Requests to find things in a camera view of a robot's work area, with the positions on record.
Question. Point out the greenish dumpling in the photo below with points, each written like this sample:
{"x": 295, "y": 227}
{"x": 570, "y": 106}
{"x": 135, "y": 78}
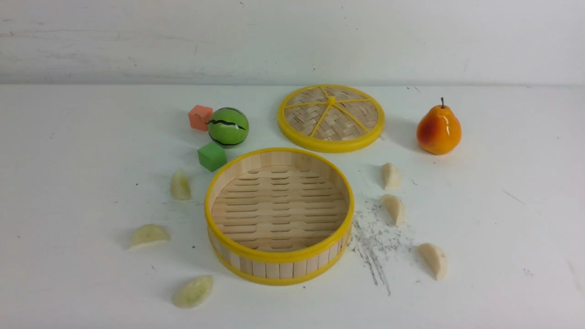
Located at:
{"x": 148, "y": 235}
{"x": 180, "y": 186}
{"x": 193, "y": 293}

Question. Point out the bamboo steamer tray yellow rim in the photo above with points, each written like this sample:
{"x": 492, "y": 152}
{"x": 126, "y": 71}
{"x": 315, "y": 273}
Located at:
{"x": 279, "y": 216}

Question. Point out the woven bamboo steamer lid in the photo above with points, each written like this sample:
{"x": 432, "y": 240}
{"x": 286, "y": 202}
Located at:
{"x": 330, "y": 118}

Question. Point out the orange foam cube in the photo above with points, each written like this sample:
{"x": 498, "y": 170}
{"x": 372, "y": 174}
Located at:
{"x": 199, "y": 116}

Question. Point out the green striped watermelon ball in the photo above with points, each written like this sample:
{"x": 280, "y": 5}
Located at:
{"x": 228, "y": 127}

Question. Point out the orange yellow toy pear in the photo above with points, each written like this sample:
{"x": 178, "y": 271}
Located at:
{"x": 439, "y": 131}

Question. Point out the green foam cube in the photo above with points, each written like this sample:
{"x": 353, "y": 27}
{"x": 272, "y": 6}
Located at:
{"x": 212, "y": 156}

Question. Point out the white dumpling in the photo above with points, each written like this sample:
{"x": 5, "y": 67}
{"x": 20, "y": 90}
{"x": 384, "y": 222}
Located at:
{"x": 436, "y": 259}
{"x": 395, "y": 208}
{"x": 391, "y": 177}

